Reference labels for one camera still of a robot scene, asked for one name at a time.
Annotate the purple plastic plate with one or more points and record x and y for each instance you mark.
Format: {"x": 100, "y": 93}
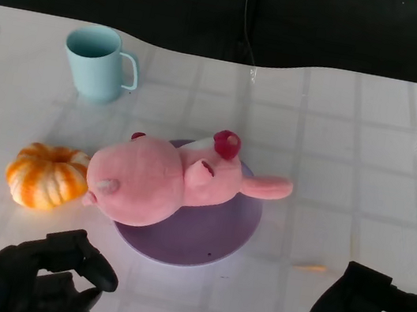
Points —
{"x": 198, "y": 238}

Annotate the pink plush doll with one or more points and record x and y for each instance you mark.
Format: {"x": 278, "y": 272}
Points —
{"x": 140, "y": 180}

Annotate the small orange scrap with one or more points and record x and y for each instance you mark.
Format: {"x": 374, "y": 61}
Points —
{"x": 310, "y": 266}

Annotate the orange white striped pumpkin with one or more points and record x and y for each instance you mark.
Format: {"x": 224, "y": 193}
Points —
{"x": 44, "y": 180}

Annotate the light blue plastic mug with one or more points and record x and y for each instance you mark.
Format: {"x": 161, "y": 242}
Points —
{"x": 92, "y": 72}

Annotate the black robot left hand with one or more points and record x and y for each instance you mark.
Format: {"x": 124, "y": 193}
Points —
{"x": 12, "y": 275}

